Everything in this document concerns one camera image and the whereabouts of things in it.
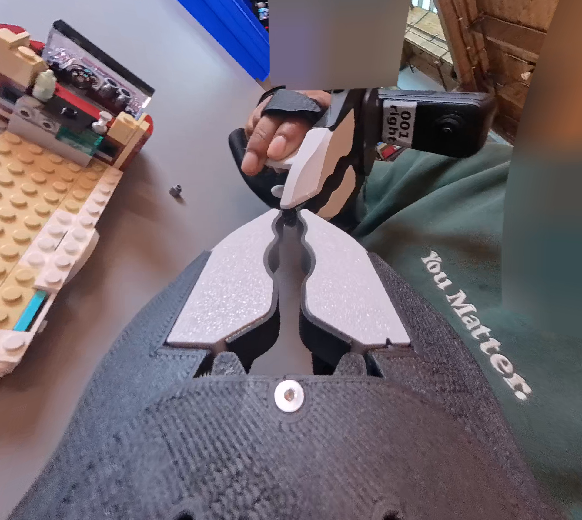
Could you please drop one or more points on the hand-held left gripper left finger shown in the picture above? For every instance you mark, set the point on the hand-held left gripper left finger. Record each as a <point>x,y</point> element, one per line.
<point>223,292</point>

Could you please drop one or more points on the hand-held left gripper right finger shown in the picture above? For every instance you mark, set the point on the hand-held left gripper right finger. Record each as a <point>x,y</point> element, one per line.
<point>354,297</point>

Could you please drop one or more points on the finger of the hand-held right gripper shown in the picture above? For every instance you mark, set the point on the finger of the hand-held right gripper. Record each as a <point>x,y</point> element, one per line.
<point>309,165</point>
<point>343,192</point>

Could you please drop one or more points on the grey desk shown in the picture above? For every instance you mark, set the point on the grey desk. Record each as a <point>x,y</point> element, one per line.
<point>159,74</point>

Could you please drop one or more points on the person's right hand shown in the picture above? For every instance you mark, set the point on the person's right hand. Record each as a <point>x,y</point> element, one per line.
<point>268,138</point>

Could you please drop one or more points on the small silver cone brick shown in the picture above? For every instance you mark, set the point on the small silver cone brick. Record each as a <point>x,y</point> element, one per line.
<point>176,190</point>

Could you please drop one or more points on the blue plastic storage bin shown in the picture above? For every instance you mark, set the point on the blue plastic storage bin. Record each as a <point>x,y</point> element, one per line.
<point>218,6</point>

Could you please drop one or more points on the tan white red brick vehicle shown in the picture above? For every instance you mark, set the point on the tan white red brick vehicle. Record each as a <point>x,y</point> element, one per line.
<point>45,211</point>

